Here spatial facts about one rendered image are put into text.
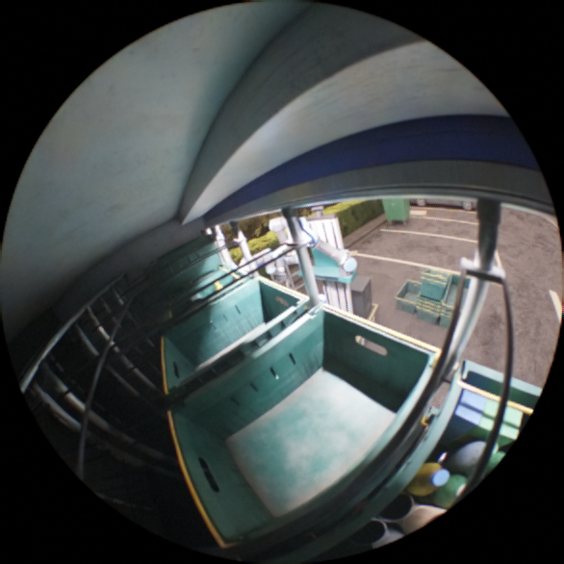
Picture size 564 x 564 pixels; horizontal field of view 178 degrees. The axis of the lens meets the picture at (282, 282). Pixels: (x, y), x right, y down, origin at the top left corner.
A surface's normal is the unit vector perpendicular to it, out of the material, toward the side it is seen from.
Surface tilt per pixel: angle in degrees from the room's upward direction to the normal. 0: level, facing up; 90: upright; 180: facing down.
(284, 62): 90
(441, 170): 90
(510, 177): 90
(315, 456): 0
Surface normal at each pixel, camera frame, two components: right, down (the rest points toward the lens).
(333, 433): -0.30, -0.85
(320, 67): -0.77, 0.49
